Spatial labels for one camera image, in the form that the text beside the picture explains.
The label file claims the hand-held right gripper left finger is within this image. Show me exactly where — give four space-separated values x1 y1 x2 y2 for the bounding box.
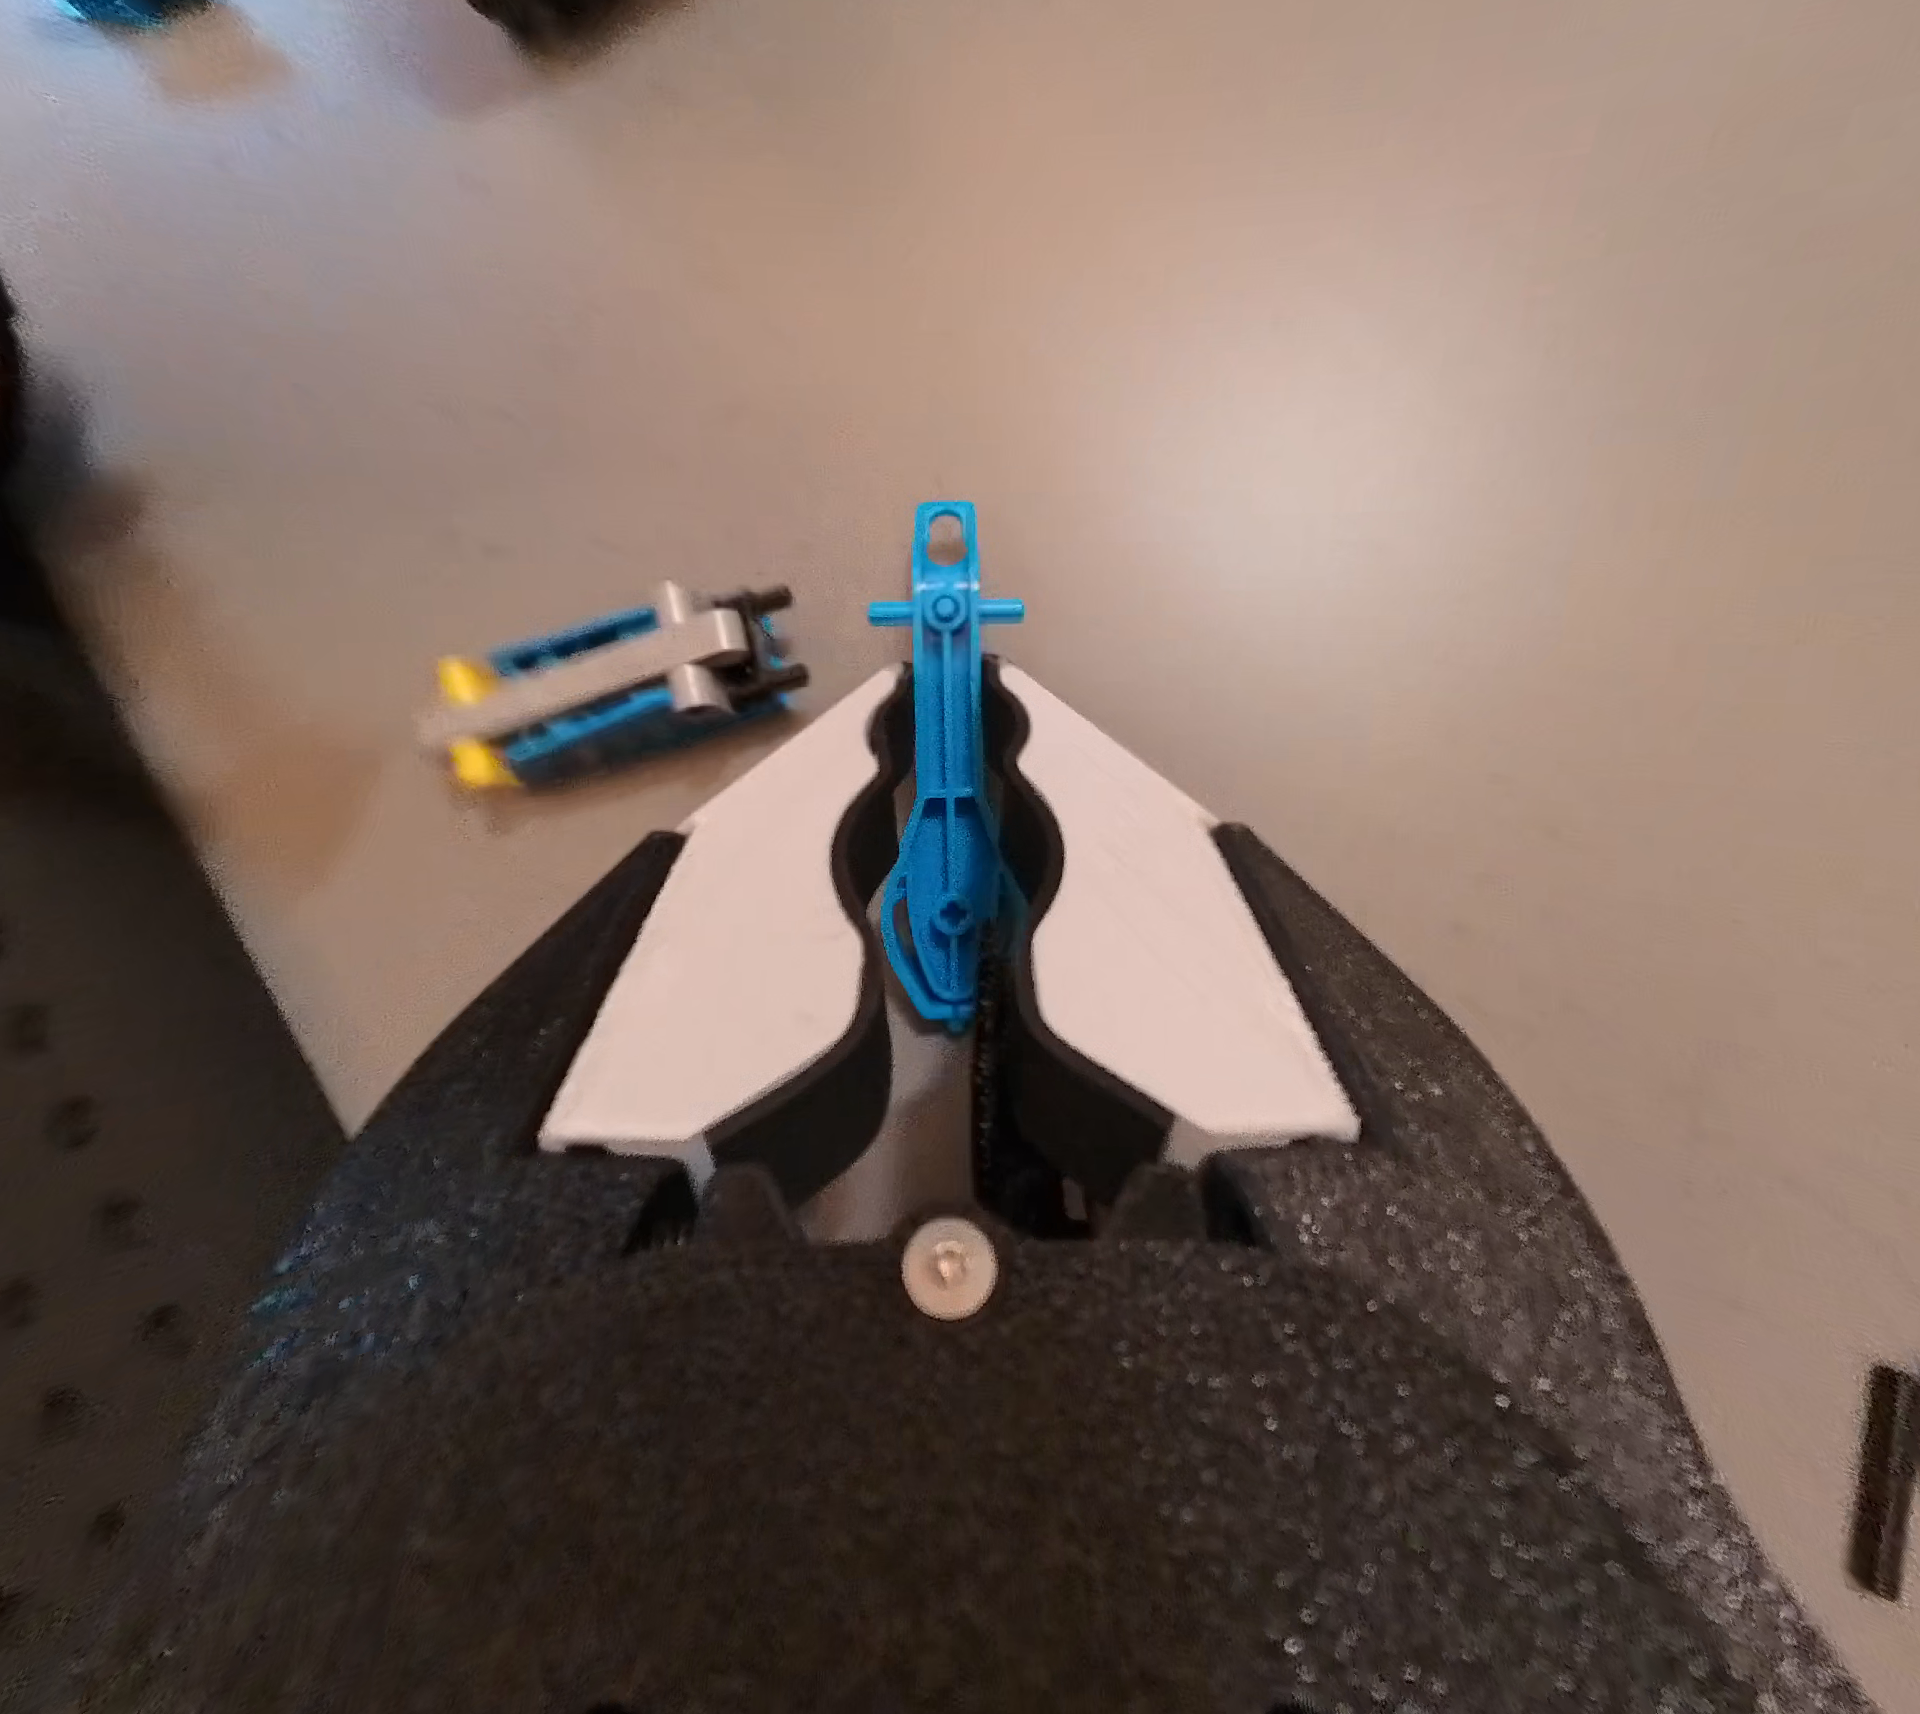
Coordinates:
536 662 915 1207

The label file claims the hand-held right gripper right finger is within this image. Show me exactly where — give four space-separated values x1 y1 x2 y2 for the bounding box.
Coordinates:
982 662 1366 1207

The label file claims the blue grey brick assembly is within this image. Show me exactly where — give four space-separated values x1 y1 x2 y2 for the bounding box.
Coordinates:
417 577 811 794

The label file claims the blue brick separator tool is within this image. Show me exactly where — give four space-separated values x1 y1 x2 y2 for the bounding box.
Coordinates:
866 498 1034 1036

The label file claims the white desk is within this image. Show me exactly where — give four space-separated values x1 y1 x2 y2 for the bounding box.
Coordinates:
0 0 1920 1714

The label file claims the black dimpled mat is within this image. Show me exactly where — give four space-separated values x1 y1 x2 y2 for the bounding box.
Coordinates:
0 632 353 1714

